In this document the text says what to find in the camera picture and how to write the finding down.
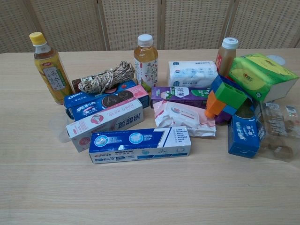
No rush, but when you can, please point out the green yellow tissue pack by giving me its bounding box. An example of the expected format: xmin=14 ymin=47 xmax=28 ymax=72
xmin=228 ymin=53 xmax=300 ymax=102

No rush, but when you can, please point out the white-cap floral tea bottle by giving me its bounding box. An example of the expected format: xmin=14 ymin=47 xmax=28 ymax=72
xmin=133 ymin=34 xmax=159 ymax=91

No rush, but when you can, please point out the wooden lattice folding screen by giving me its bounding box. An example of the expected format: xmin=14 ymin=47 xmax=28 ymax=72
xmin=0 ymin=0 xmax=300 ymax=54

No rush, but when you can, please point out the purple sanitary pad box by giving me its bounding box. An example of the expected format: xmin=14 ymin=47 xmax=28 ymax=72
xmin=150 ymin=86 xmax=213 ymax=110

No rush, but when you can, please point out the yellow-cap corn tea bottle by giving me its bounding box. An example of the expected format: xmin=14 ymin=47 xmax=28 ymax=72
xmin=29 ymin=31 xmax=74 ymax=105

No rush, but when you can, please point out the blue white Crest toothpaste box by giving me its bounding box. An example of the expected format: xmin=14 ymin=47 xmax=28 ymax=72
xmin=89 ymin=126 xmax=192 ymax=165

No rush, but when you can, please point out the blue Oreo cookie box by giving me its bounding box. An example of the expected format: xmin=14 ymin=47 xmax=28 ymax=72
xmin=63 ymin=80 xmax=150 ymax=121

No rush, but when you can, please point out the colourful building block toy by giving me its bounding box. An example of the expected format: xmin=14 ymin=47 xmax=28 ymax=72
xmin=204 ymin=75 xmax=256 ymax=124

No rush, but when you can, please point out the pink white toothpaste box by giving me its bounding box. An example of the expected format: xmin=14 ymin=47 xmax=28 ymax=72
xmin=66 ymin=98 xmax=146 ymax=153

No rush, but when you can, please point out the pink wet wipes pack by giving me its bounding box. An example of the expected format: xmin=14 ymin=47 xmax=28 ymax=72
xmin=153 ymin=101 xmax=217 ymax=137

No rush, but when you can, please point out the small blue Oreo box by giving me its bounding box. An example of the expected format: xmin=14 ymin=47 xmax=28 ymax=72
xmin=228 ymin=106 xmax=268 ymax=159

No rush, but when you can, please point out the white-cap red-label juice bottle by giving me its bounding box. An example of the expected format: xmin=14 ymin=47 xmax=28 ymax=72
xmin=215 ymin=37 xmax=239 ymax=76

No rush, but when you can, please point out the beige twisted rope bundle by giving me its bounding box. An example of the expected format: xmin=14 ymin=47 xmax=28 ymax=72
xmin=78 ymin=60 xmax=136 ymax=95

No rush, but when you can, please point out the white blue tissue pack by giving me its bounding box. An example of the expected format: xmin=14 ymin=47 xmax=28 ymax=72
xmin=167 ymin=60 xmax=218 ymax=88

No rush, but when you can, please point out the clear plastic cookie package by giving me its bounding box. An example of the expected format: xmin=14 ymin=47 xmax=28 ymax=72
xmin=256 ymin=101 xmax=300 ymax=161

